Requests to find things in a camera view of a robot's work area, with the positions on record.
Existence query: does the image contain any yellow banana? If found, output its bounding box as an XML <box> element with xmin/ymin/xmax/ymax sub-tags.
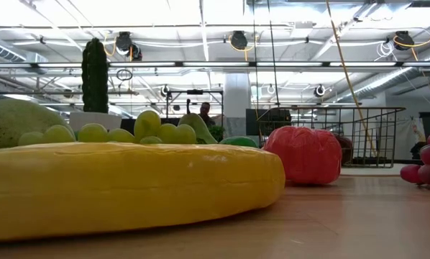
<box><xmin>0</xmin><ymin>141</ymin><xmax>286</xmax><ymax>242</ymax></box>

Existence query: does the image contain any yellow hanging cable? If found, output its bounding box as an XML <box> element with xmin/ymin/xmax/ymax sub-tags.
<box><xmin>324</xmin><ymin>0</ymin><xmax>378</xmax><ymax>156</ymax></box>

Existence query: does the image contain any black distant monitor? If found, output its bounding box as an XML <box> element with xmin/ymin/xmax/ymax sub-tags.
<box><xmin>246</xmin><ymin>108</ymin><xmax>292</xmax><ymax>137</ymax></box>

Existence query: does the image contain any person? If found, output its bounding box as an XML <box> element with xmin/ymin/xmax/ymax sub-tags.
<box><xmin>185</xmin><ymin>99</ymin><xmax>216</xmax><ymax>127</ymax></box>

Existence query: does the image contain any pale green fruit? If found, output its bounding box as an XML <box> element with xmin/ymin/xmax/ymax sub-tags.
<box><xmin>178</xmin><ymin>112</ymin><xmax>219</xmax><ymax>145</ymax></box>

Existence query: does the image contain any dark red pomegranate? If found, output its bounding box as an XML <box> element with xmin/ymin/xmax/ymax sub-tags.
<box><xmin>334</xmin><ymin>133</ymin><xmax>354</xmax><ymax>165</ymax></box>

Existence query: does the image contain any green grape bunch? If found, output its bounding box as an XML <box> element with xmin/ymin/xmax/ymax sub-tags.
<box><xmin>17</xmin><ymin>109</ymin><xmax>198</xmax><ymax>145</ymax></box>

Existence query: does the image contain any black distant rig frame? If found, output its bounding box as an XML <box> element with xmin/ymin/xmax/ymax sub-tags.
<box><xmin>165</xmin><ymin>88</ymin><xmax>225</xmax><ymax>127</ymax></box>

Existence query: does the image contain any white plate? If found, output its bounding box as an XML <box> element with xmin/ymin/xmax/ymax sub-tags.
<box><xmin>339</xmin><ymin>163</ymin><xmax>403</xmax><ymax>177</ymax></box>

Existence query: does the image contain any red bell pepper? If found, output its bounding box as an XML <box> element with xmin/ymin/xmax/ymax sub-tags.
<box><xmin>262</xmin><ymin>125</ymin><xmax>343</xmax><ymax>186</ymax></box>

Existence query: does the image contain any green pear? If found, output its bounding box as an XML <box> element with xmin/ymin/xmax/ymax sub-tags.
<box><xmin>0</xmin><ymin>98</ymin><xmax>72</xmax><ymax>151</ymax></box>

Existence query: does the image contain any large green lime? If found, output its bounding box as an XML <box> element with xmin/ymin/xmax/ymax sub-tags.
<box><xmin>220</xmin><ymin>135</ymin><xmax>260</xmax><ymax>149</ymax></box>

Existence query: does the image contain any wire basket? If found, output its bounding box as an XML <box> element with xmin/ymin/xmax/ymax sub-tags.
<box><xmin>257</xmin><ymin>106</ymin><xmax>406</xmax><ymax>169</ymax></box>

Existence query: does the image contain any green cactus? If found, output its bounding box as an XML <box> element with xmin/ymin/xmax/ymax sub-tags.
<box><xmin>81</xmin><ymin>37</ymin><xmax>110</xmax><ymax>114</ymax></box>

